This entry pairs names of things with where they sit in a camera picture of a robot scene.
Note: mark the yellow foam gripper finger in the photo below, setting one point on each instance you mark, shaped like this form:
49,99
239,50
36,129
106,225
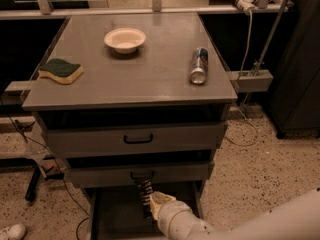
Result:
157,200

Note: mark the black rxbar chocolate bar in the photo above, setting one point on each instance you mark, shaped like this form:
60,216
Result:
145,190

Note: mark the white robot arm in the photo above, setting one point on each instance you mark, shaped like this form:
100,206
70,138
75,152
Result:
298,219

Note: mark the grey middle drawer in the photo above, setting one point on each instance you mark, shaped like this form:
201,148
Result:
109,176

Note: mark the grey drawer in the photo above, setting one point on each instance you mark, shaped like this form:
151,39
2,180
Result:
117,212
95,142
109,176

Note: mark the grey bottom drawer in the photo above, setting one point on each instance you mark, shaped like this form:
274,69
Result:
117,212

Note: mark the grey drawer cabinet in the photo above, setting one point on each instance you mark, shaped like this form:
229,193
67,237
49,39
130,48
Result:
150,86

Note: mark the grey top drawer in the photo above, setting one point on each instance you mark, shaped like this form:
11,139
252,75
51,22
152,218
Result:
95,142

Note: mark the black floor clamp tool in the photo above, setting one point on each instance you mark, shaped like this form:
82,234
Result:
31,190

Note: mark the white sneaker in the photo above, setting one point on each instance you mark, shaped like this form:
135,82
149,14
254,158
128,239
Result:
14,232

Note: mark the silver blue drink can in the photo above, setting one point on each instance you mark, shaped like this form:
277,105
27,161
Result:
199,66

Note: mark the green yellow sponge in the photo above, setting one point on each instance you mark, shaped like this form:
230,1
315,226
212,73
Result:
60,71

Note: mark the white paper bowl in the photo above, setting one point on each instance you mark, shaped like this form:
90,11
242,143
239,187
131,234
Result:
125,40

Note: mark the dark cabinet at right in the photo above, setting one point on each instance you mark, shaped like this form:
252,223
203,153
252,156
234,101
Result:
293,99

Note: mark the metal diagonal pole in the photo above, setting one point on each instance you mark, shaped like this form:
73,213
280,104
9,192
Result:
262,4

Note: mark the grey side bracket block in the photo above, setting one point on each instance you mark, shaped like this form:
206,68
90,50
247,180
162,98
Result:
248,83

